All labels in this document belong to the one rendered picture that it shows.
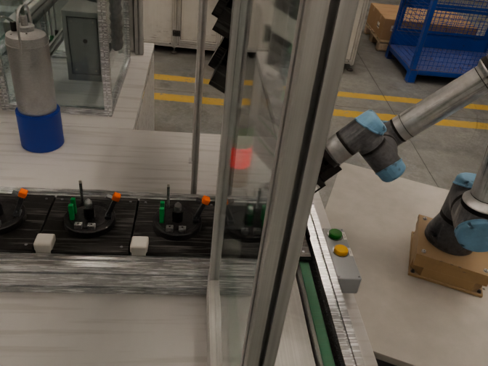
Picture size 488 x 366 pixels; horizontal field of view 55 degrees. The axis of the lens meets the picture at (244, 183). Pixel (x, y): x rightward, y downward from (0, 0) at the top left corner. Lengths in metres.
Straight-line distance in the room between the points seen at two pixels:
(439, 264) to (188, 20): 4.29
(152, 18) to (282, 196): 5.08
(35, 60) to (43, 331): 0.93
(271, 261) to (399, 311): 1.07
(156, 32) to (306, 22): 5.15
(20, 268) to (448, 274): 1.20
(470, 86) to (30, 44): 1.36
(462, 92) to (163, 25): 4.35
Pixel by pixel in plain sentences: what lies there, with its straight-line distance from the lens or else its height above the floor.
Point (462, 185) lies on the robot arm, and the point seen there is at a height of 1.16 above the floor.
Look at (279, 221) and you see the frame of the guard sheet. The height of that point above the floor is 1.63.
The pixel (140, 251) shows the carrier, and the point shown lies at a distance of 1.30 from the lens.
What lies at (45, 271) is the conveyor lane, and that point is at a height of 0.93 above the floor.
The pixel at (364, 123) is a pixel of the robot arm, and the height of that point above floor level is 1.34.
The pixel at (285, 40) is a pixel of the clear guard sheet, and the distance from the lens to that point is 0.43.
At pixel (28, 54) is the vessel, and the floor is 1.24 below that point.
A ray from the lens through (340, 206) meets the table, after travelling 1.76.
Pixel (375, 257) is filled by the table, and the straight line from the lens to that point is 1.59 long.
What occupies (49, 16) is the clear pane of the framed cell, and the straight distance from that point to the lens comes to 2.10.
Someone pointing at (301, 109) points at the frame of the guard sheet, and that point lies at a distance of 0.32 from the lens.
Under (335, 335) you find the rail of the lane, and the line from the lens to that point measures 1.21.
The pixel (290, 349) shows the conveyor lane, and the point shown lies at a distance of 1.20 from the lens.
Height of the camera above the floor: 1.86
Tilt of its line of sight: 34 degrees down
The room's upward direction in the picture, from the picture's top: 7 degrees clockwise
